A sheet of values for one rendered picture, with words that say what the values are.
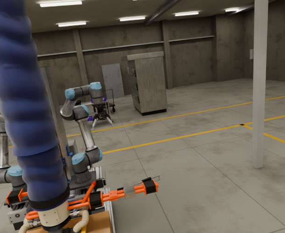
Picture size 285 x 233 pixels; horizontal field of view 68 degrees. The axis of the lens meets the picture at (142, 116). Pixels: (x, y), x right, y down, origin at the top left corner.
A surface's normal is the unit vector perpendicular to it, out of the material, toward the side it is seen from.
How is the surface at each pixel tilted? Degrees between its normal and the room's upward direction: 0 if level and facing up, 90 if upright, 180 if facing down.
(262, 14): 90
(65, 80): 90
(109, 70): 83
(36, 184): 74
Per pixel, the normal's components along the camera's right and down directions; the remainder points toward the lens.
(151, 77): 0.22, 0.23
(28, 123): 0.30, 0.00
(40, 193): 0.01, 0.29
